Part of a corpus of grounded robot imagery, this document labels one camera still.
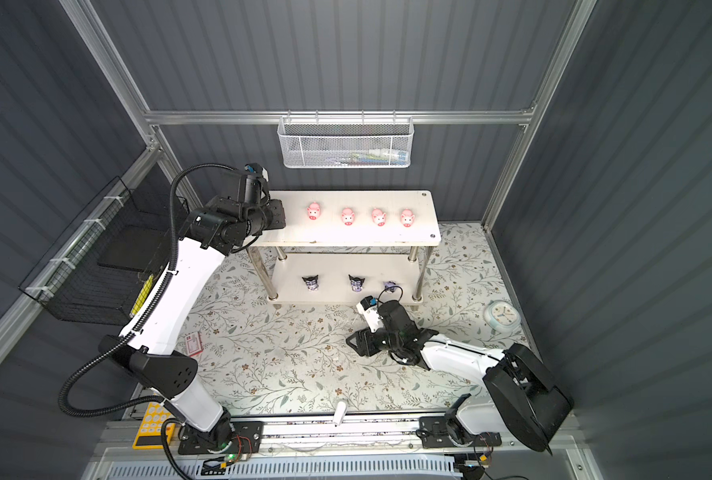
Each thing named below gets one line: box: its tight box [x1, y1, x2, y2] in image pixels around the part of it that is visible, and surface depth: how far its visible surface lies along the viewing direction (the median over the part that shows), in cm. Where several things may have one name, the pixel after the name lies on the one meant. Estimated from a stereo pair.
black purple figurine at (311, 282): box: [302, 274, 319, 291], surface depth 93 cm
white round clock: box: [483, 300, 522, 332], surface depth 93 cm
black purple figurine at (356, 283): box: [348, 274, 365, 292], surface depth 93 cm
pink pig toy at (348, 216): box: [341, 207, 356, 226], surface depth 75 cm
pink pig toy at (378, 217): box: [372, 208, 386, 227], surface depth 74 cm
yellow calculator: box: [132, 402, 176, 450], surface depth 75 cm
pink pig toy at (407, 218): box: [400, 208, 415, 227], surface depth 74 cm
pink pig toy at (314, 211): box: [306, 202, 321, 221], surface depth 76 cm
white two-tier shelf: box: [244, 190, 442, 304], surface depth 82 cm
